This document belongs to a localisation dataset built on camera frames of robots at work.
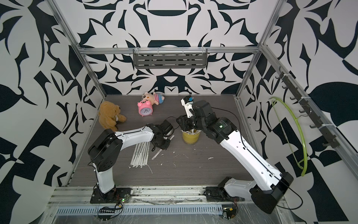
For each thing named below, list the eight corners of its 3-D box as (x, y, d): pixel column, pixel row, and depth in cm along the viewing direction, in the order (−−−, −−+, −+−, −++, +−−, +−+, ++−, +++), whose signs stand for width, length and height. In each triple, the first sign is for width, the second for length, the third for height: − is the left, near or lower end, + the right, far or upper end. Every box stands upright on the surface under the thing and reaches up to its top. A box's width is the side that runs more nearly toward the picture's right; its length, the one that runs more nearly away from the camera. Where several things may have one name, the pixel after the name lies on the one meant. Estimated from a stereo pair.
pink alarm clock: (139, 116, 108) (136, 107, 100) (141, 108, 113) (138, 99, 104) (152, 116, 108) (150, 107, 100) (153, 108, 113) (151, 99, 105)
